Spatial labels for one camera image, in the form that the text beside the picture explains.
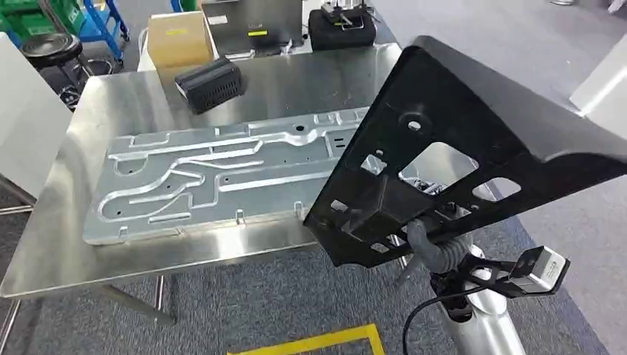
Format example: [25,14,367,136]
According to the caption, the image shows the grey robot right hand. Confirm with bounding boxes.
[405,217,475,275]

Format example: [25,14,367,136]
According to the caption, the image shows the black plastic plate bracket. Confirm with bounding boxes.
[302,35,627,270]

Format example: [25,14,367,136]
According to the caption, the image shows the steel table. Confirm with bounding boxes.
[0,41,495,344]

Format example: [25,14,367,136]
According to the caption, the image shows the white angled block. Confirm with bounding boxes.
[569,46,627,141]

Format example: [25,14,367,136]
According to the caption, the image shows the stamped metal panel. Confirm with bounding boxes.
[81,106,374,246]

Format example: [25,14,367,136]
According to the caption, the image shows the black bag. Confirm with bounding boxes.
[308,7,378,52]

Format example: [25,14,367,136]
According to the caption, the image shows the black ribbed box device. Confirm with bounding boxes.
[174,56,246,115]

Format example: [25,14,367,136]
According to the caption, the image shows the grey metal cabinet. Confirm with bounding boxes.
[201,0,305,56]

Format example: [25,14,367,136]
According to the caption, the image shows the cardboard box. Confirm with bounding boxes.
[146,10,215,82]

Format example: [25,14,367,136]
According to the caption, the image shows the white flat panel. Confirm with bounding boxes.
[0,33,75,200]

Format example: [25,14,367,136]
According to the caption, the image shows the black round stool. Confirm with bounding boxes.
[20,33,95,109]

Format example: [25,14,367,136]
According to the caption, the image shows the green plastic crate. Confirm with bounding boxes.
[0,0,85,49]

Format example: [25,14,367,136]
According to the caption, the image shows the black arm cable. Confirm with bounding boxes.
[401,284,491,355]

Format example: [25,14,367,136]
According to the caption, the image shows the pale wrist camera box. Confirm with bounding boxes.
[507,246,572,297]

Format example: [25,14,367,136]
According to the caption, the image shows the blue metal frame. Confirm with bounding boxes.
[79,0,132,63]

